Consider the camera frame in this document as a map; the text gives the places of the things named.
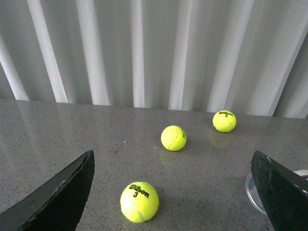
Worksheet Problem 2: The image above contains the near yellow Wilson tennis ball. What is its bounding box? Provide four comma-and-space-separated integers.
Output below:
120, 181, 159, 223

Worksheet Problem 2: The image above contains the Wilson tennis ball can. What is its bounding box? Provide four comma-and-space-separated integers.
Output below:
245, 169, 308, 216

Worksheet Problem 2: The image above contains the yellow Wilson 3 tennis ball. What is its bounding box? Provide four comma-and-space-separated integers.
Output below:
212, 110, 237, 133

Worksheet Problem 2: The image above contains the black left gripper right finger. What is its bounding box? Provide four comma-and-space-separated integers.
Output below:
251, 151, 308, 231

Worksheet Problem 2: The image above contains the yellow Head Team tennis ball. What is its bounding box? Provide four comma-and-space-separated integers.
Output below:
161, 125, 187, 152

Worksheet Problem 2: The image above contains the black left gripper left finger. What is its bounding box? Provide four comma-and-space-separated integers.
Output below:
0, 150, 95, 231

